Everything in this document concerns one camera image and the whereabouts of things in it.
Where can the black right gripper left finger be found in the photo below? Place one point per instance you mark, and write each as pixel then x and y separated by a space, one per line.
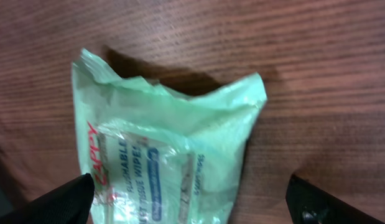
pixel 67 204

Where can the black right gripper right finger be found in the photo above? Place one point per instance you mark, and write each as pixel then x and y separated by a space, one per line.
pixel 309 204

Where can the teal tissue packet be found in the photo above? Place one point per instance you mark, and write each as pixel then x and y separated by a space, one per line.
pixel 157 155

